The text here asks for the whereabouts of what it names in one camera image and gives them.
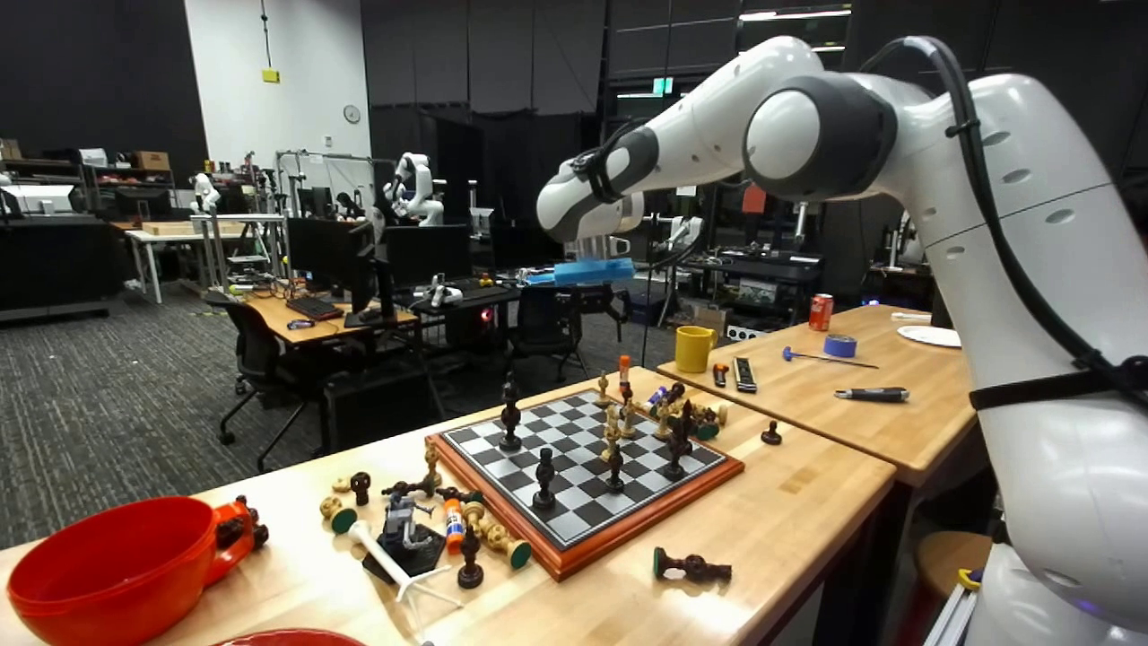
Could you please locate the light brown chess piece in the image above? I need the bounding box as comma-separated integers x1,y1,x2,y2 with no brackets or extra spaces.
603,407,630,447

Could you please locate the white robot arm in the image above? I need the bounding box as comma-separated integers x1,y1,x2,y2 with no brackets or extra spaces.
535,36,1148,646

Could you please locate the black chess piece on board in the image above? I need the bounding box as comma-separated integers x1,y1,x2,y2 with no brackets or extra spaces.
500,378,520,452

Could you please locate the wooden chess board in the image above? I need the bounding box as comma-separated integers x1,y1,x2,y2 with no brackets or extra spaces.
427,386,744,578

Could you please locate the black chess piece front board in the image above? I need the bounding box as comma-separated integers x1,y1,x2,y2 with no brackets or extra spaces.
533,447,558,514

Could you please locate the black chess piece on table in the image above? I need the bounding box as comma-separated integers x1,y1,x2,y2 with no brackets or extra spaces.
655,547,732,586

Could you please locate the yellow cup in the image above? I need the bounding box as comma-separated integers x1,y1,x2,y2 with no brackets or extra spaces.
676,322,713,372

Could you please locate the brown toy with green wheels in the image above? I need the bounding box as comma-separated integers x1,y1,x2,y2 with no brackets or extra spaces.
668,402,728,443

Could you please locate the black pawn near table edge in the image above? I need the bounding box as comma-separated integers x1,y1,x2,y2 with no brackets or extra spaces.
762,421,784,445

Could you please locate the red can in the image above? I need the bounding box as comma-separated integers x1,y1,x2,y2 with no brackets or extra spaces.
807,292,838,333

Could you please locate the computer monitor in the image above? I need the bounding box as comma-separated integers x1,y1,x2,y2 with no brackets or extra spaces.
289,218,374,298

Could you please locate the black office chair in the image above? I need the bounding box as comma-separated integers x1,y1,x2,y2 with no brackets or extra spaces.
210,293,317,468

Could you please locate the black marker pen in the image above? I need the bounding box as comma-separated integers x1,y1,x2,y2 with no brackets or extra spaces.
838,386,909,407

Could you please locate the white plate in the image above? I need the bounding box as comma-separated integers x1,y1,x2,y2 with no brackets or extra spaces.
899,325,961,349

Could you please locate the red plate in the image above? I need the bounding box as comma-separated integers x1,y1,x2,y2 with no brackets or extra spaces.
217,628,362,646

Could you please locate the red bowl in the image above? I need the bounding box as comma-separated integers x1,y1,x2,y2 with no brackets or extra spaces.
7,495,217,646

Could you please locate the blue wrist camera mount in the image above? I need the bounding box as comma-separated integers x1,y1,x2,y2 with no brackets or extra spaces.
520,260,637,287

